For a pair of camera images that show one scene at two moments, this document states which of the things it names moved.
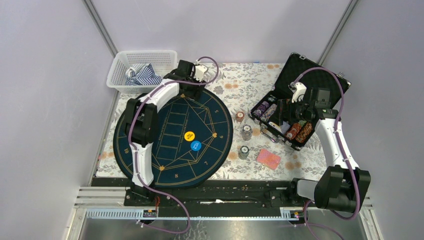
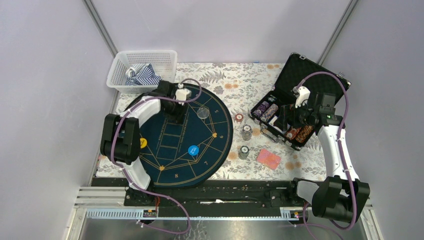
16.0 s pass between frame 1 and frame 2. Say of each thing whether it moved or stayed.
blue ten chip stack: stayed
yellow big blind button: moved
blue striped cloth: stayed
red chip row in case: stayed
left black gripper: moved
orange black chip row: stayed
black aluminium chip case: stayed
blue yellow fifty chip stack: stayed
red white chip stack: moved
